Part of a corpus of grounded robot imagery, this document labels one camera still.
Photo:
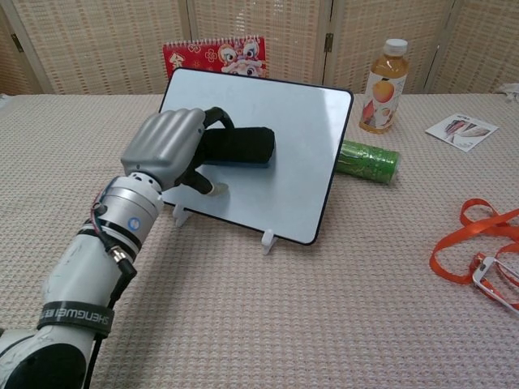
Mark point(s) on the brass screen hinge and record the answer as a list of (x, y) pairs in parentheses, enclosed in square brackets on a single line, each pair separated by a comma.
[(16, 43), (328, 42)]

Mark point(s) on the black whiteboard eraser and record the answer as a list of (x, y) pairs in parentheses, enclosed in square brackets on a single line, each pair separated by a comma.
[(243, 146)]

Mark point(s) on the white plastic stand foot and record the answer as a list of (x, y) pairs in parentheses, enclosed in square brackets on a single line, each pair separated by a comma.
[(269, 242), (181, 216)]

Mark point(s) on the clear badge holder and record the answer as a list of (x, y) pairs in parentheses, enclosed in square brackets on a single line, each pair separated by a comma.
[(479, 279)]

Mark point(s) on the orange juice bottle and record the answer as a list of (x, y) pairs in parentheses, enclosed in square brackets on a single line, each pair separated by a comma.
[(383, 93)]

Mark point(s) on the red desk calendar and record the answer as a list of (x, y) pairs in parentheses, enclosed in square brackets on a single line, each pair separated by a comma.
[(202, 56)]

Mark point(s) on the beige woven tablecloth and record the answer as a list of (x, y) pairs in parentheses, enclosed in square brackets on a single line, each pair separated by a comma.
[(284, 324)]

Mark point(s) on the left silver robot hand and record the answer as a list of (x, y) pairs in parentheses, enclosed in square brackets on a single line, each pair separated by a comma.
[(162, 142)]

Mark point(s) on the green can lying down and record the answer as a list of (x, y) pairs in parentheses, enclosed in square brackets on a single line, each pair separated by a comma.
[(365, 162)]

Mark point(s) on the white board with black frame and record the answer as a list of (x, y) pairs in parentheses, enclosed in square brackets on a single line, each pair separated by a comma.
[(284, 194)]

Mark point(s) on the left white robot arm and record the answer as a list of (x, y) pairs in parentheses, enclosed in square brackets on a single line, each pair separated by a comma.
[(73, 275)]

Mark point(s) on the woven folding screen panel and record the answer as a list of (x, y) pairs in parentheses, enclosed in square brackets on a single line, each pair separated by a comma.
[(6, 61), (292, 32), (101, 40), (482, 44), (365, 20)]

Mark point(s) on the white printed leaflet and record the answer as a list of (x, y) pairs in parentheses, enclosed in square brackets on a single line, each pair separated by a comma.
[(458, 131)]

